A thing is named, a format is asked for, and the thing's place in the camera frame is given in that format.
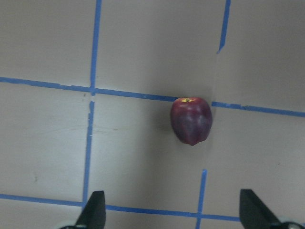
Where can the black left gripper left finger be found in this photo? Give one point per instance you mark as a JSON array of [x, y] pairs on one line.
[[93, 215]]

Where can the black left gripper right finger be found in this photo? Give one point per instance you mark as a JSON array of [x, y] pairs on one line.
[[254, 214]]

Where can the dark red apple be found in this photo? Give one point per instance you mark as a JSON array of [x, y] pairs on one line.
[[191, 119]]

